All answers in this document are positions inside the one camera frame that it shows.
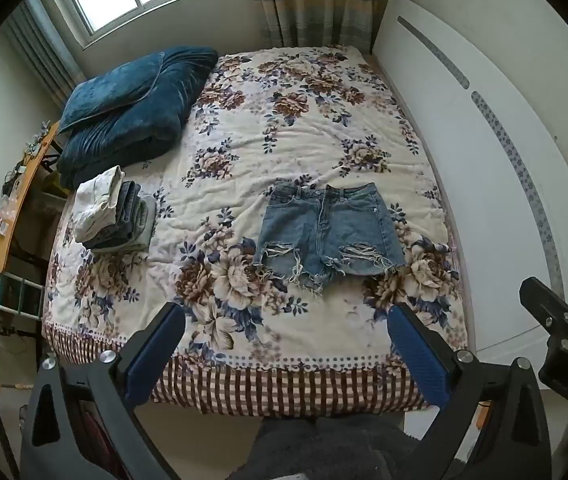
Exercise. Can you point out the grey sheer curtain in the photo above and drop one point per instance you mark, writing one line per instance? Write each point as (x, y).
(39, 47)

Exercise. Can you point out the folded dark blue quilt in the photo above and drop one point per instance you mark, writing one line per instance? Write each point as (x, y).
(129, 125)

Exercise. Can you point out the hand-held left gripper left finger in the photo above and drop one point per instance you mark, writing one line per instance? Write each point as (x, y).
(156, 345)

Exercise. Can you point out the dark blue pillow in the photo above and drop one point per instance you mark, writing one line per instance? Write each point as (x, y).
(106, 95)

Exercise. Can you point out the white headboard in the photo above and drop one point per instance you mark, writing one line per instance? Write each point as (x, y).
(478, 160)

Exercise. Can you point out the person's dark grey clothing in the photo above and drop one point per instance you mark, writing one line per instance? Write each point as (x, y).
(334, 447)

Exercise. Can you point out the wooden desk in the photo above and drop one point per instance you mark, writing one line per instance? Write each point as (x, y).
(16, 195)

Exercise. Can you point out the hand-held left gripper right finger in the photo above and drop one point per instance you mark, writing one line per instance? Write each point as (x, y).
(417, 349)

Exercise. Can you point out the striped green curtain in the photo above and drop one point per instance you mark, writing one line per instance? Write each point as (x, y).
(314, 5)

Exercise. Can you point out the folded white pants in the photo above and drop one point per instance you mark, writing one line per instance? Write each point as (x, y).
(95, 202)

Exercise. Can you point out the stack of folded clothes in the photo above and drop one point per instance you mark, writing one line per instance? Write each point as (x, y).
(125, 217)

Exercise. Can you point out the floral bed sheet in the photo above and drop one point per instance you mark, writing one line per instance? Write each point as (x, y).
(274, 160)

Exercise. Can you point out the ripped blue denim shorts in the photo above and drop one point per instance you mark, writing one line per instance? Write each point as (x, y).
(325, 232)

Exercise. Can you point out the folded light grey pants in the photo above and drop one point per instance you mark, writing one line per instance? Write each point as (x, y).
(141, 227)

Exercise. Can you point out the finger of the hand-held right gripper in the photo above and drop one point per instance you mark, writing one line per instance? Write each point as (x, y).
(551, 307)

